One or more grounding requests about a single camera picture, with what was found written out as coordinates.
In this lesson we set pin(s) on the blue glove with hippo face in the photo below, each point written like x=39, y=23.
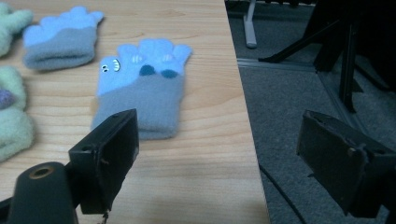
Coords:
x=149, y=96

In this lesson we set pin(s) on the plain blue glove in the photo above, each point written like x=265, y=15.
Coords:
x=59, y=46

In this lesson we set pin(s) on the pale green glove purple patch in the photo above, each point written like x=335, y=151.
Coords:
x=12, y=124

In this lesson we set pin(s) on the white metal stand leg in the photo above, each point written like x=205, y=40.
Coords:
x=250, y=28

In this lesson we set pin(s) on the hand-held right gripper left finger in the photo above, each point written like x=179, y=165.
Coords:
x=106, y=155

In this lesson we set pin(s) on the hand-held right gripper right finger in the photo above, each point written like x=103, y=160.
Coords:
x=339, y=161

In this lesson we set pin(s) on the black tripod stand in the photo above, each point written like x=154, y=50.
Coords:
x=347, y=62

